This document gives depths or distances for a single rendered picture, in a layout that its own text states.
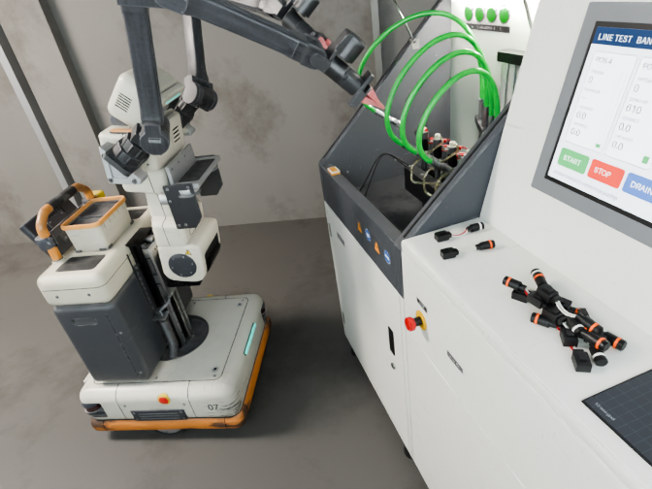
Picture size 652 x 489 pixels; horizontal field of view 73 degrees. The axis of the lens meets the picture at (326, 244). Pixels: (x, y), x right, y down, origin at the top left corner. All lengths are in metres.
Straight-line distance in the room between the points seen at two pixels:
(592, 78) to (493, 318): 0.47
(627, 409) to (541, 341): 0.16
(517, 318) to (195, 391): 1.31
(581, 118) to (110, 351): 1.65
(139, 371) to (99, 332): 0.22
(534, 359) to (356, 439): 1.18
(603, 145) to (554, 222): 0.18
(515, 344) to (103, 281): 1.31
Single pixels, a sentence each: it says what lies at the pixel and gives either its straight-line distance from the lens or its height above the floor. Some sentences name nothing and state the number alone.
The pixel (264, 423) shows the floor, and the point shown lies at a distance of 2.01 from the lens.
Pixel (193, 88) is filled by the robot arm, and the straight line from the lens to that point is 1.70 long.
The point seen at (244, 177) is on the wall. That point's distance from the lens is 3.30.
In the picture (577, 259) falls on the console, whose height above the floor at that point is 1.02.
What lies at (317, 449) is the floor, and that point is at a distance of 1.89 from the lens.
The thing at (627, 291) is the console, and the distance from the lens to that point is 0.93.
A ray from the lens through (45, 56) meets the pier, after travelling 3.49.
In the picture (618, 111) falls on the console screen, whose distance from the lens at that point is 0.93.
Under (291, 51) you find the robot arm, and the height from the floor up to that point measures 1.40.
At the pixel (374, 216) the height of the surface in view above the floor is 0.95.
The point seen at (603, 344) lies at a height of 1.01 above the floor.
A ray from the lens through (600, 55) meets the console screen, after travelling 0.97.
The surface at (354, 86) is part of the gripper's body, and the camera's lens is 1.29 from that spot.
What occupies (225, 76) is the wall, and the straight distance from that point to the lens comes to 3.10.
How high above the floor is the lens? 1.56
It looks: 31 degrees down
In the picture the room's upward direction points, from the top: 9 degrees counter-clockwise
